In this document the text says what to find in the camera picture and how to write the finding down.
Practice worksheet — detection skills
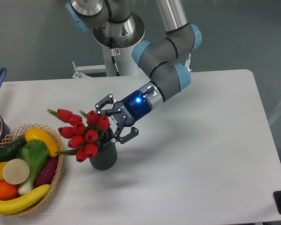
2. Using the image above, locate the green bok choy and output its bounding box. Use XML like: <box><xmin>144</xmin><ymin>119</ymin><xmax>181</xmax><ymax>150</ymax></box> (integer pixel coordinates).
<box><xmin>16</xmin><ymin>140</ymin><xmax>49</xmax><ymax>195</ymax></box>

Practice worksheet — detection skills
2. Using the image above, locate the dark green cucumber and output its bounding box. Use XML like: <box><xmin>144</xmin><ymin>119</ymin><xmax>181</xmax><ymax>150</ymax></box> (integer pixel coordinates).
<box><xmin>0</xmin><ymin>137</ymin><xmax>27</xmax><ymax>163</ymax></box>

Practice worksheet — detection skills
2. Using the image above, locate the long yellow banana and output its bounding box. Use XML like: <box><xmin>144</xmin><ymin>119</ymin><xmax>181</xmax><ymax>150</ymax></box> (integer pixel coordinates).
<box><xmin>0</xmin><ymin>184</ymin><xmax>51</xmax><ymax>215</ymax></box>

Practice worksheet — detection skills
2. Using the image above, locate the purple sweet potato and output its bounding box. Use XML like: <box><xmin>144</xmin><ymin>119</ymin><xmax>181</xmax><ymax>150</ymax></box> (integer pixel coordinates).
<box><xmin>35</xmin><ymin>157</ymin><xmax>58</xmax><ymax>187</ymax></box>

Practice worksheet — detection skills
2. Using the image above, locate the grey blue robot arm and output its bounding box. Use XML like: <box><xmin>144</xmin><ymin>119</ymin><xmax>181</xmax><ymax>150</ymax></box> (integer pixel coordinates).
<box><xmin>65</xmin><ymin>0</ymin><xmax>202</xmax><ymax>143</ymax></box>

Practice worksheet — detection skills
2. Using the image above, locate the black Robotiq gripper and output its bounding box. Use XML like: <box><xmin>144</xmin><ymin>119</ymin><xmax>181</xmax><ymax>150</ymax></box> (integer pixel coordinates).
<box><xmin>95</xmin><ymin>90</ymin><xmax>153</xmax><ymax>144</ymax></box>

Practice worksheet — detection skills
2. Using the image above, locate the woven wicker basket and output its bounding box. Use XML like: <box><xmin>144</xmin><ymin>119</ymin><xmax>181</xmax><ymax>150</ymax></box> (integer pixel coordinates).
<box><xmin>0</xmin><ymin>124</ymin><xmax>64</xmax><ymax>216</ymax></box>

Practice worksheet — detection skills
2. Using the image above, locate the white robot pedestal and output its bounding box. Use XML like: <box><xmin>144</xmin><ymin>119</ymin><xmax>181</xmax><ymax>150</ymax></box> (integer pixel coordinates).
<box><xmin>73</xmin><ymin>12</ymin><xmax>145</xmax><ymax>78</ymax></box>

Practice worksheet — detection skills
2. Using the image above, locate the orange fruit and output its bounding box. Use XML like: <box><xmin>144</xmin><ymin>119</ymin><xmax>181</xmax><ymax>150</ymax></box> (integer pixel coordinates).
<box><xmin>0</xmin><ymin>180</ymin><xmax>18</xmax><ymax>201</ymax></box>

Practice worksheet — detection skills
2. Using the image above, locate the white table clamp bracket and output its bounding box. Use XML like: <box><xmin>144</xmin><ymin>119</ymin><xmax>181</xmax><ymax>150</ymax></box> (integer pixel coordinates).
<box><xmin>185</xmin><ymin>53</ymin><xmax>192</xmax><ymax>72</ymax></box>

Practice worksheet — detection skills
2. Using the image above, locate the beige round disc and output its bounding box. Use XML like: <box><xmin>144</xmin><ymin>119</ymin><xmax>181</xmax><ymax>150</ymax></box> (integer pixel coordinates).
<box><xmin>2</xmin><ymin>158</ymin><xmax>30</xmax><ymax>185</ymax></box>

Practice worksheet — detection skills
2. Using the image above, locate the red tulip bouquet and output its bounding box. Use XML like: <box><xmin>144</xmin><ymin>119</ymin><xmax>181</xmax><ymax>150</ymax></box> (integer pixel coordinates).
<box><xmin>47</xmin><ymin>109</ymin><xmax>110</xmax><ymax>162</ymax></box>

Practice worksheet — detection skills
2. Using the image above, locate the dark grey ribbed vase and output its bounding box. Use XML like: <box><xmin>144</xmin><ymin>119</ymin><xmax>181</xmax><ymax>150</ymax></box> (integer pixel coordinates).
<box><xmin>89</xmin><ymin>128</ymin><xmax>117</xmax><ymax>171</ymax></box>

